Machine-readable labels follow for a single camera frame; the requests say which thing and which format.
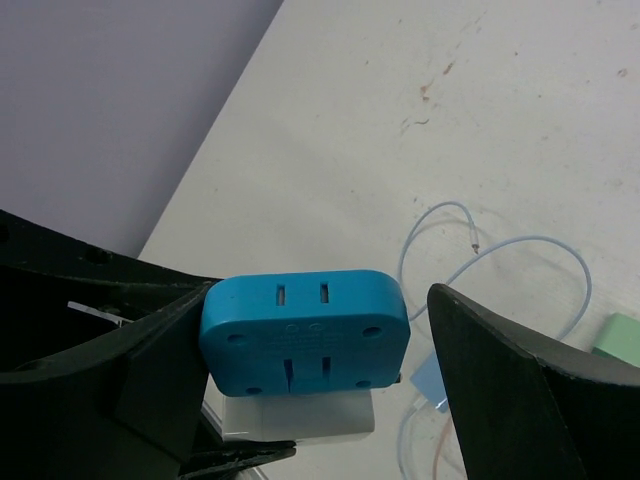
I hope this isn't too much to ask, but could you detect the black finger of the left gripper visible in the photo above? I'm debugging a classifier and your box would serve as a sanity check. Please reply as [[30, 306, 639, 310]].
[[179, 441, 296, 475], [1, 211, 216, 370]]

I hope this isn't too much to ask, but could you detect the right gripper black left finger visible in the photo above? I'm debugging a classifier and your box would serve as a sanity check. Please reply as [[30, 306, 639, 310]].
[[1, 287, 207, 479]]

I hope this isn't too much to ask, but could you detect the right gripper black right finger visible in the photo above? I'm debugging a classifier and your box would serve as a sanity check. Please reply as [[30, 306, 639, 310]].
[[427, 284, 639, 479]]

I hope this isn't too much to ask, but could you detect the pink blue white adapter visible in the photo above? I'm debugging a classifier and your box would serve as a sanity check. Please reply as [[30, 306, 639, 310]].
[[221, 390, 375, 444]]

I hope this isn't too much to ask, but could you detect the blue usb charger plug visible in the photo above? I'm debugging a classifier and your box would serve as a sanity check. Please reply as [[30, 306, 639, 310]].
[[410, 352, 449, 413]]

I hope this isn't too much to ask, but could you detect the green charger plug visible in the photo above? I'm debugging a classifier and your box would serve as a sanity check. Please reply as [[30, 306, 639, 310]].
[[591, 313, 640, 368]]

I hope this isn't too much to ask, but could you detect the bright blue plug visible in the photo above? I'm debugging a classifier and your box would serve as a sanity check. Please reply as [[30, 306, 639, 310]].
[[199, 270, 410, 397]]

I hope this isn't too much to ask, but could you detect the blue usb cable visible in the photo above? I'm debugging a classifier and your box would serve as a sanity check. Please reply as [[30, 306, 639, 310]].
[[397, 201, 593, 480]]

